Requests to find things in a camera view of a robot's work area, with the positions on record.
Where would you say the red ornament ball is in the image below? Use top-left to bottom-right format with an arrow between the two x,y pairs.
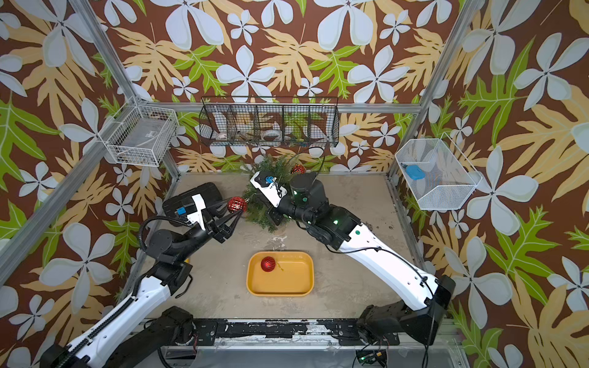
291,164 -> 306,175
260,256 -> 276,272
227,196 -> 248,213

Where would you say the blue object in basket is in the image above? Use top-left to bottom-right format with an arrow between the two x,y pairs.
405,165 -> 426,180

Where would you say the white tape roll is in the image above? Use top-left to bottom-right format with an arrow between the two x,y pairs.
261,129 -> 282,141

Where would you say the black wire basket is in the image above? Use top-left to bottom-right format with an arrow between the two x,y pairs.
196,96 -> 341,148

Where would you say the small green christmas tree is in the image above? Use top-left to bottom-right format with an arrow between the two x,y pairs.
242,155 -> 298,233

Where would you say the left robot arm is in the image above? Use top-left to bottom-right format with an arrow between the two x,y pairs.
40,197 -> 247,367

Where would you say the white wire basket left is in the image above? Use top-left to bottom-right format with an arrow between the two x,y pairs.
99,98 -> 179,167

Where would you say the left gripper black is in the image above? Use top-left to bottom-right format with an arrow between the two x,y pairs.
176,198 -> 238,264

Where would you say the black plastic tool case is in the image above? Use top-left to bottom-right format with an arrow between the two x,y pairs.
163,182 -> 222,226

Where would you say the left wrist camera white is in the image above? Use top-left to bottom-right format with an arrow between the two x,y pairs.
176,194 -> 206,228

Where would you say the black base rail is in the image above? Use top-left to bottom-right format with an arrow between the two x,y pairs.
137,307 -> 415,348

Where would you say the yellow plastic tray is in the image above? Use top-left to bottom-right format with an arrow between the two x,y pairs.
246,251 -> 314,297

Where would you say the white mesh basket right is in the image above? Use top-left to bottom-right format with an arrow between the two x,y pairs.
395,133 -> 483,212

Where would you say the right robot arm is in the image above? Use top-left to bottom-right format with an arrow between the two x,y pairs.
250,171 -> 456,347

